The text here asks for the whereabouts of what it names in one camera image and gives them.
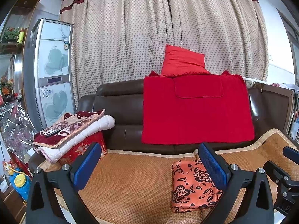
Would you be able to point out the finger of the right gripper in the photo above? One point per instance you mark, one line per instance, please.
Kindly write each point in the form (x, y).
(291, 154)

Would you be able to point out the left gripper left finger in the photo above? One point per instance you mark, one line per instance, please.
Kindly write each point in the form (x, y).
(43, 205)

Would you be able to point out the red blanket on sofa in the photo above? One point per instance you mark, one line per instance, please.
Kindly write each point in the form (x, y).
(194, 109)

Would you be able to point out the orange floral garment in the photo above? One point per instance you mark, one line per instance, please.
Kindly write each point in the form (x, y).
(193, 188)

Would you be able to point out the red pillow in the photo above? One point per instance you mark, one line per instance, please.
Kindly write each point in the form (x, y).
(179, 61)

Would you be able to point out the blue yellow plastic jug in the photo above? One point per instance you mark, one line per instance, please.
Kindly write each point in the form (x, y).
(20, 182)

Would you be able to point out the woven bamboo seat mat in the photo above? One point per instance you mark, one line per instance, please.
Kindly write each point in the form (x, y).
(129, 187)

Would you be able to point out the wooden display cabinet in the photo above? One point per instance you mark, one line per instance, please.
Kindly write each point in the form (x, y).
(13, 37)

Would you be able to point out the maroon floral folded blanket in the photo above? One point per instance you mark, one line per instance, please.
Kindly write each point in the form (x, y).
(67, 127)

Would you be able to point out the white quilted folded blanket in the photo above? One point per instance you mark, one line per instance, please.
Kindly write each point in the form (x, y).
(53, 155)

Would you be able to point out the red gift box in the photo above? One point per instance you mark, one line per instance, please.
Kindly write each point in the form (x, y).
(79, 149)

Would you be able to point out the beige dotted curtain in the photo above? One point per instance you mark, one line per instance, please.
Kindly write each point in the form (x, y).
(121, 40)

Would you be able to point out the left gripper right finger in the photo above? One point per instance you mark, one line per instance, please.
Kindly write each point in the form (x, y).
(257, 204)

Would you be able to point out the clear plastic wrapped item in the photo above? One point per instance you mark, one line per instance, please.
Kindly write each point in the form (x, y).
(17, 130)

